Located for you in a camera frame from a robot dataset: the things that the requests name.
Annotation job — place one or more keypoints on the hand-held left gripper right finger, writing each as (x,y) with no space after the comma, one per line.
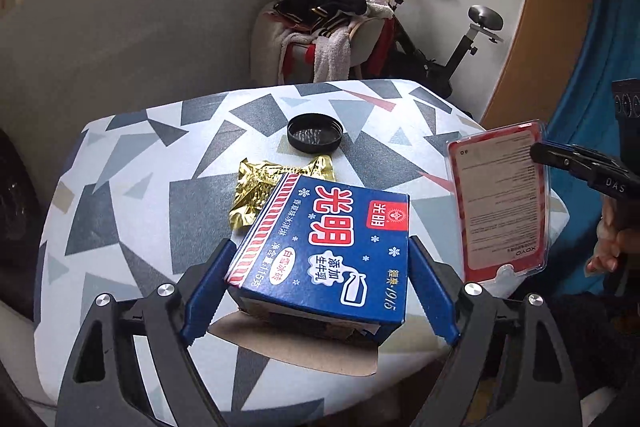
(432,297)

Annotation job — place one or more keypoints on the clear blister pack red card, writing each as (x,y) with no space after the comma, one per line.
(495,207)

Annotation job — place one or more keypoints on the black plastic bag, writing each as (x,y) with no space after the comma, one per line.
(17,207)

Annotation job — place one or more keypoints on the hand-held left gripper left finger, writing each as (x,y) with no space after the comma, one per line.
(205,292)

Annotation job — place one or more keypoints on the person's right hand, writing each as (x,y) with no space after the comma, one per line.
(612,247)

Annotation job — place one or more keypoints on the beige chair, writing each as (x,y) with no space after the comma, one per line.
(265,52)

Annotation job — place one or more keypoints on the blue fabric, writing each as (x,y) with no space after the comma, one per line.
(590,57)

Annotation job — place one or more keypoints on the blue printed carton box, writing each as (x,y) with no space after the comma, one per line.
(325,247)

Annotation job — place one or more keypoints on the person's dark clothing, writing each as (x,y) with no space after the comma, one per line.
(600,347)

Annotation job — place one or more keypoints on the white fleece towel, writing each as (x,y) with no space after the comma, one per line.
(330,52)

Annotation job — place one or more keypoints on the black round lid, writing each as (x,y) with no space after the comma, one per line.
(315,134)

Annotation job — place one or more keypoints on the brown wooden panel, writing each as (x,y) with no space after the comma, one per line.
(545,32)

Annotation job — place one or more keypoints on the black exercise bike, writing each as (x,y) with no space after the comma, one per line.
(460,57)

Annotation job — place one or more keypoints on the gold foil wrapper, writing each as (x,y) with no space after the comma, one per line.
(255,192)

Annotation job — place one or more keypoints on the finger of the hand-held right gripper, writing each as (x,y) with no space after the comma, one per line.
(590,172)

